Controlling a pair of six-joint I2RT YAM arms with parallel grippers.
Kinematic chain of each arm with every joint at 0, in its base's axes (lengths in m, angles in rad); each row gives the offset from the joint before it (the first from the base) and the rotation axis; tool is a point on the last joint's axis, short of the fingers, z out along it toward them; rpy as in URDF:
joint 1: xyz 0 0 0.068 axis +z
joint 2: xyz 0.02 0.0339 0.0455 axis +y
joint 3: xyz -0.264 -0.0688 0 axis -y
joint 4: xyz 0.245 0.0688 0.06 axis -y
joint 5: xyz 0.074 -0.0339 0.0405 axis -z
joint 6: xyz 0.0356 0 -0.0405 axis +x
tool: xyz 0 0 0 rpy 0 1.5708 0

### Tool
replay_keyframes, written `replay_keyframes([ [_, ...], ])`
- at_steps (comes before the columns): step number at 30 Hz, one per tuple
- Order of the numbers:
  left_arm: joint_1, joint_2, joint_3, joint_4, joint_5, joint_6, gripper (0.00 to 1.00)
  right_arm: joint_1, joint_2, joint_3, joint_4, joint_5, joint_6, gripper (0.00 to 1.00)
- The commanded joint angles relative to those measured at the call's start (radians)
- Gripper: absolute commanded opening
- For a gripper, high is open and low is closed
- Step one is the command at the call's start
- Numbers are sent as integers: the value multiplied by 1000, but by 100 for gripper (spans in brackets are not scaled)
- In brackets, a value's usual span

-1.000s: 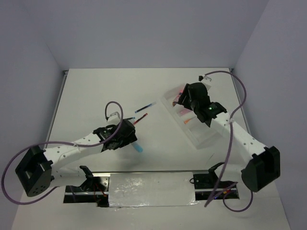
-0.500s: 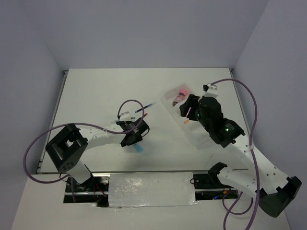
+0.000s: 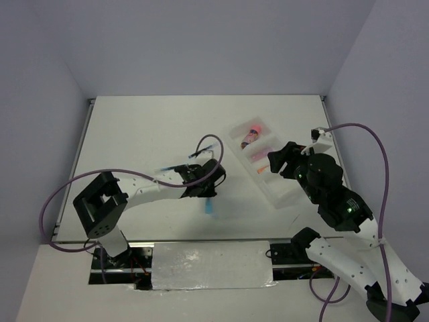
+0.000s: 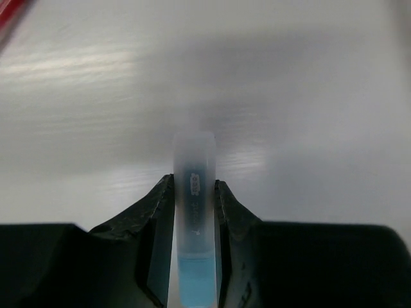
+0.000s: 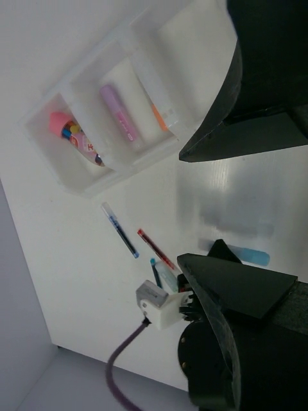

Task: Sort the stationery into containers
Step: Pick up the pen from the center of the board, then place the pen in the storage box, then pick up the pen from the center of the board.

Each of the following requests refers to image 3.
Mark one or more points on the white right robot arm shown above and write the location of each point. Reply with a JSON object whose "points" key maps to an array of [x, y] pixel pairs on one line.
{"points": [[391, 292]]}

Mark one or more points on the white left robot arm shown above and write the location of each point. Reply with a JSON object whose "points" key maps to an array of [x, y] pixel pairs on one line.
{"points": [[101, 204]]}

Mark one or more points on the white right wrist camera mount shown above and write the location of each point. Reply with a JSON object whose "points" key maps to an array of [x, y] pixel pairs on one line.
{"points": [[322, 141]]}

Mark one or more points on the blue highlighter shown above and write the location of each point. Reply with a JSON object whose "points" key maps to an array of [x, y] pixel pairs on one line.
{"points": [[208, 207]]}

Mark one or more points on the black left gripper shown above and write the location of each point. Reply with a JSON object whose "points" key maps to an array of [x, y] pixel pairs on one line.
{"points": [[210, 192]]}

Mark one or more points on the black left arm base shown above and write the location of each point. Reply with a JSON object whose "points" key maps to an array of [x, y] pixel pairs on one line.
{"points": [[133, 269]]}

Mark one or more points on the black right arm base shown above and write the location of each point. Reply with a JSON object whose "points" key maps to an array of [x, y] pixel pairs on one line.
{"points": [[290, 265]]}

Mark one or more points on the dark blue gel pen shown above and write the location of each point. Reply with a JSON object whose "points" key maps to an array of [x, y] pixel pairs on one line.
{"points": [[209, 148]]}

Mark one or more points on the pink crayon tube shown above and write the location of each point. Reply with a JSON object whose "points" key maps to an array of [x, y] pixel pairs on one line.
{"points": [[251, 136]]}

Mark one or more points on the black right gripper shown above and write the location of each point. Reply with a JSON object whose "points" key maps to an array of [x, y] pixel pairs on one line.
{"points": [[291, 152]]}

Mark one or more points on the purple highlighter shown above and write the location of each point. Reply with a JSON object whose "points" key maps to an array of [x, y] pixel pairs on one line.
{"points": [[261, 154]]}

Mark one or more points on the orange highlighter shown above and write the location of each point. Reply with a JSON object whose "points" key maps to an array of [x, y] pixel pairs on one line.
{"points": [[260, 170]]}

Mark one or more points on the clear plastic organizer tray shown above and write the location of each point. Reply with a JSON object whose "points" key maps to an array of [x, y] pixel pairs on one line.
{"points": [[279, 192]]}

